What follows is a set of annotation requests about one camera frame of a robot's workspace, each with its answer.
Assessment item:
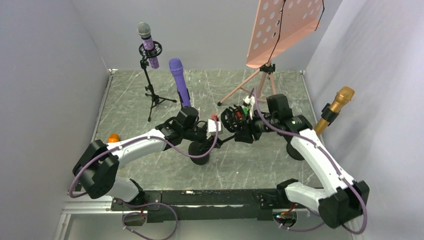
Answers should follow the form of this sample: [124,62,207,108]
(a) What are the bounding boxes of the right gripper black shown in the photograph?
[234,108,278,143]

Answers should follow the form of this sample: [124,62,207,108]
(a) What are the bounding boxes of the black shock mount desk stand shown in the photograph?
[188,105,250,166]

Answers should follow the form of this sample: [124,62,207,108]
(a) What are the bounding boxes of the black tripod mic stand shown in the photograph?
[138,41,178,122]

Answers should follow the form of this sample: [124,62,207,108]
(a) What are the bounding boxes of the orange microphone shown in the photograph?
[107,133,120,143]

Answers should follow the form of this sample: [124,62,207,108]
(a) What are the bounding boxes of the glitter purple silver microphone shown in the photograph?
[137,22,160,70]

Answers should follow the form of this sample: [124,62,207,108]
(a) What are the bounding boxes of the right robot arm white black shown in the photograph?
[221,94,370,235]

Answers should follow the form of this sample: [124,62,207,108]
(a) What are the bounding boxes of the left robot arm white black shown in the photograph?
[69,107,222,210]

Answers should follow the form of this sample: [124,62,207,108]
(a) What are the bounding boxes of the black round stand right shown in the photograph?
[286,143,304,161]

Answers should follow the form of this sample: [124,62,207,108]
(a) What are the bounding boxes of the black round base mic stand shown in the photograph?
[178,92,192,109]

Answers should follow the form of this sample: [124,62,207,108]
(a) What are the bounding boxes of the gold microphone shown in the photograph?
[313,86,355,135]

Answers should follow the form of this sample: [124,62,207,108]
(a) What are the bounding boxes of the pink music stand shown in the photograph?
[217,0,326,106]

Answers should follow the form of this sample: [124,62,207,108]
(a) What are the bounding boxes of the colourful toy block car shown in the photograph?
[234,105,250,122]

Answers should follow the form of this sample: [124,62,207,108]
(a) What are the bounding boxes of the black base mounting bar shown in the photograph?
[110,188,299,223]

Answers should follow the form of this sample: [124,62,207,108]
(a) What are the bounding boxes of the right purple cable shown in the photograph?
[250,87,369,235]

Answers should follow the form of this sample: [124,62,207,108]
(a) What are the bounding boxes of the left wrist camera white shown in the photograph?
[207,114,223,136]

